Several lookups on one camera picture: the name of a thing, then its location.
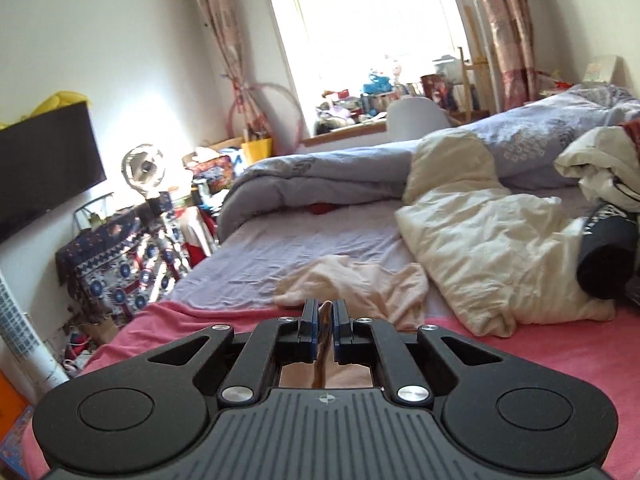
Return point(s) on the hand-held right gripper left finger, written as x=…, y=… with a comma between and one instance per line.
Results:
x=310, y=327

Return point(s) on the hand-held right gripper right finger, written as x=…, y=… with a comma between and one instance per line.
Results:
x=342, y=327

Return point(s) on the beige thermal shirt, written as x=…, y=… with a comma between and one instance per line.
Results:
x=350, y=376

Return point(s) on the crumpled tan garment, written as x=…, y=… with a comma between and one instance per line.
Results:
x=370, y=285

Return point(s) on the red cloth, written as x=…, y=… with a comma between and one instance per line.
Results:
x=322, y=208

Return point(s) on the grey quilt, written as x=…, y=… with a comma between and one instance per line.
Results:
x=310, y=175

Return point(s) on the cream duvet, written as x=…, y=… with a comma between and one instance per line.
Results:
x=490, y=250

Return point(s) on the yellow bag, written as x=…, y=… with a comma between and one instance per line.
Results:
x=257, y=152

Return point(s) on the pile of household clutter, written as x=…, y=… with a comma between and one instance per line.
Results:
x=215, y=170

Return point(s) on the pink blanket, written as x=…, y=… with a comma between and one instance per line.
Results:
x=550, y=350

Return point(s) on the pile of windowsill items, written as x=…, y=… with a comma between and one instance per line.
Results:
x=350, y=110

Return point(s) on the white chair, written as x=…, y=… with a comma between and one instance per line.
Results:
x=415, y=120

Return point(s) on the round desk fan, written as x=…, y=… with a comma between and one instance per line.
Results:
x=143, y=167

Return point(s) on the pink hoop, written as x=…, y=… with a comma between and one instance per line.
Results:
x=232, y=110

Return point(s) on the blue plush toy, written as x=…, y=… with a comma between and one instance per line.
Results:
x=377, y=81

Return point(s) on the wooden rack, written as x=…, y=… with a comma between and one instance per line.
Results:
x=470, y=90

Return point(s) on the dark rolled garment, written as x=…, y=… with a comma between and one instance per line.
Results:
x=610, y=260

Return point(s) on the white appliance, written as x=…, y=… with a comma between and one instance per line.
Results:
x=447, y=67

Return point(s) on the white tower fan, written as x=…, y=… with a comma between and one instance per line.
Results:
x=20, y=330

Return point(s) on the white jacket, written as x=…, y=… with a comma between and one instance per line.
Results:
x=595, y=160

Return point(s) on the black television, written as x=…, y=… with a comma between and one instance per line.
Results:
x=45, y=175

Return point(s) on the orange box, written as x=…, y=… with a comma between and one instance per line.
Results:
x=10, y=400

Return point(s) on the pink patterned curtain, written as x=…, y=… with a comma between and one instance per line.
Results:
x=505, y=20
x=220, y=10

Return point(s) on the yellow cloth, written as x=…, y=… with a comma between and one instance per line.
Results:
x=55, y=102

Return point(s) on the red plaid garment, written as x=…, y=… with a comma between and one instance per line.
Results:
x=632, y=135

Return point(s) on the white cardboard box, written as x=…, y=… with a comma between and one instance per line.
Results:
x=600, y=70

